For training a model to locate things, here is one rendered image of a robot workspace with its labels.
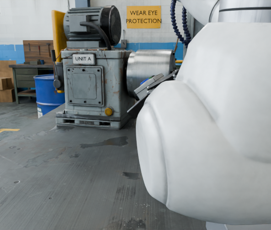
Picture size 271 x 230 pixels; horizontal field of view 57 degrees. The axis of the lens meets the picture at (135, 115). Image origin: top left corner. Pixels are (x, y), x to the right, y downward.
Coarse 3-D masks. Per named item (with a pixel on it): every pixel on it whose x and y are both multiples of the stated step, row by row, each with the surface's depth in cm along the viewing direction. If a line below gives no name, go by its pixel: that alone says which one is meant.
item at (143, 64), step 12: (132, 60) 114; (144, 60) 111; (156, 60) 110; (168, 60) 108; (132, 72) 112; (144, 72) 110; (156, 72) 108; (168, 72) 107; (132, 84) 114; (132, 96) 120
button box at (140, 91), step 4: (156, 76) 75; (160, 76) 80; (148, 80) 73; (152, 80) 70; (156, 80) 71; (144, 84) 71; (148, 84) 71; (140, 88) 72; (144, 88) 71; (152, 88) 71; (136, 92) 72; (140, 92) 72; (144, 92) 72; (140, 96) 72
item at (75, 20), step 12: (60, 12) 123; (72, 12) 118; (84, 12) 117; (96, 12) 115; (108, 12) 112; (60, 24) 124; (72, 24) 114; (84, 24) 110; (96, 24) 114; (108, 24) 112; (120, 24) 126; (60, 36) 125; (72, 36) 120; (84, 36) 119; (96, 36) 118; (108, 36) 115; (120, 36) 128; (60, 48) 125; (108, 48) 110; (60, 60) 126
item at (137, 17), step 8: (128, 8) 589; (136, 8) 588; (144, 8) 587; (152, 8) 586; (160, 8) 585; (128, 16) 594; (136, 16) 592; (144, 16) 591; (152, 16) 590; (160, 16) 589; (128, 24) 598; (136, 24) 597; (144, 24) 596; (152, 24) 594
